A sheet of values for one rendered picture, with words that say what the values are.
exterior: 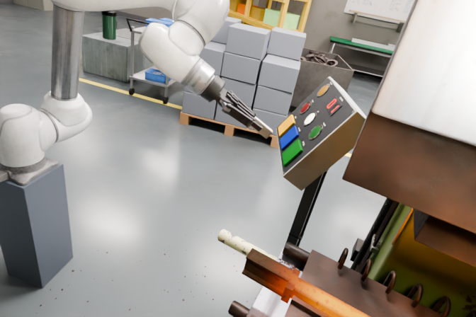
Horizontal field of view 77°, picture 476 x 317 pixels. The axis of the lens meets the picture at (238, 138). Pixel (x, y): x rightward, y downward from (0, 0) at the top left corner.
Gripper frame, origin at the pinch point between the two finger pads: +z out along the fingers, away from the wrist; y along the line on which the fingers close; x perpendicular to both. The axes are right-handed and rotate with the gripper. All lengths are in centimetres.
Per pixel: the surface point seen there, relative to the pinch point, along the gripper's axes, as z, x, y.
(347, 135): 16.8, 16.2, 7.0
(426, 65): -14, 31, 59
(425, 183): -3, 25, 56
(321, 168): 19.3, 4.4, 7.0
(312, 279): 13.2, -1.7, 43.8
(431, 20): -16, 33, 59
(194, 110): 3, -101, -207
